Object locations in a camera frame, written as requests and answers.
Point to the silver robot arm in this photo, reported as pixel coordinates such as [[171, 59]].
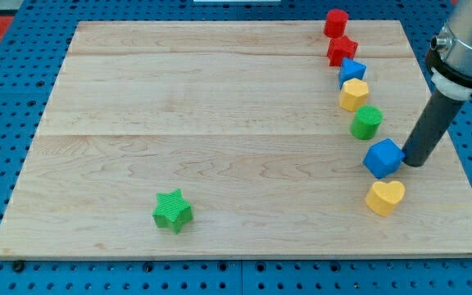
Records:
[[449, 59]]

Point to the red star block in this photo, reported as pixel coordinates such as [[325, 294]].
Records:
[[339, 48]]

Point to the yellow heart block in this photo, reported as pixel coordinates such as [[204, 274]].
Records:
[[383, 198]]

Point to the yellow hexagon block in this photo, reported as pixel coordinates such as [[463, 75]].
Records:
[[353, 94]]

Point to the green cylinder block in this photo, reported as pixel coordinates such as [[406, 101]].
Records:
[[366, 122]]

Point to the blue triangle block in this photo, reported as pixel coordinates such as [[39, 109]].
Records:
[[350, 69]]

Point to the green star block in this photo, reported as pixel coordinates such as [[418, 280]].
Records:
[[172, 211]]

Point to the blue cube block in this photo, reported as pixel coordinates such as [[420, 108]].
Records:
[[383, 158]]

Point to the red cylinder block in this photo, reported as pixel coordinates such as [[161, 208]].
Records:
[[335, 23]]

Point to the wooden board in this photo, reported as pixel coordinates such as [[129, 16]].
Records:
[[243, 117]]

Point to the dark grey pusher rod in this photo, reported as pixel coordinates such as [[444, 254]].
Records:
[[433, 123]]

